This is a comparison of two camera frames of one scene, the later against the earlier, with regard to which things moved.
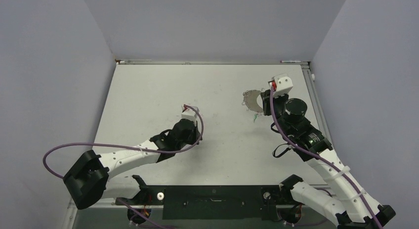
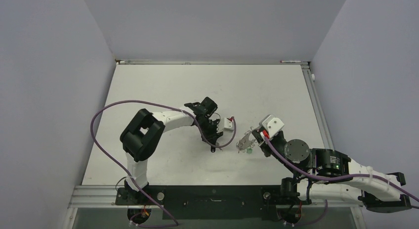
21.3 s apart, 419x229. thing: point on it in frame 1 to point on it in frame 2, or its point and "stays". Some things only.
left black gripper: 196,134 to 212,137
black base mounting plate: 213,202 stays
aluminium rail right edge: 322,121 stays
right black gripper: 266,96 to 262,143
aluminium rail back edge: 210,62 stays
